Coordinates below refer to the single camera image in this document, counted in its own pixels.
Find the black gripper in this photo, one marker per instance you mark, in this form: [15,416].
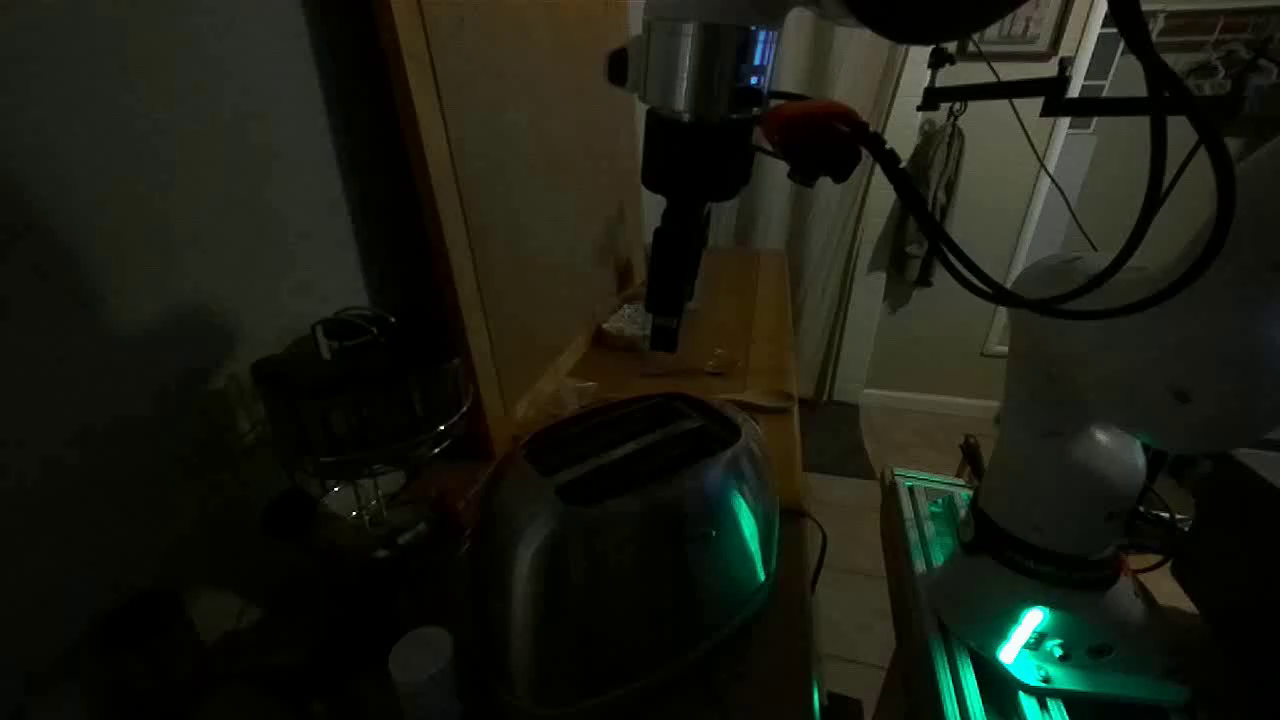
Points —
[693,152]

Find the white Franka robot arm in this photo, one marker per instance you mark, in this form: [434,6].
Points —
[1064,464]

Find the white crumpled cloth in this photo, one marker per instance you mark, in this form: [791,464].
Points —
[627,326]

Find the pale grey curtain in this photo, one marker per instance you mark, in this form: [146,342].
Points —
[824,266]

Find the wooden cabinet panel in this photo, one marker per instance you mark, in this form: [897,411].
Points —
[534,200]

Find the dark floor mat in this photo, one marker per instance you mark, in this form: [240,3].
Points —
[837,440]

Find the grey hanging cloth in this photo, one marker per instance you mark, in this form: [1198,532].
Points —
[920,213]

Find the stainless steel toaster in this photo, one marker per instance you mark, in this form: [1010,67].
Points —
[627,560]

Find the glass jar with dark lid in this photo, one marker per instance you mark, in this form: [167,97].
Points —
[360,415]

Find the white cylindrical cap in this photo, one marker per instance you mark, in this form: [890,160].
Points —
[426,675]

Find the framed wall picture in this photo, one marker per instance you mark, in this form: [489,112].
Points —
[1024,25]

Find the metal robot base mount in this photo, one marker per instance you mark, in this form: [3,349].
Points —
[1043,654]

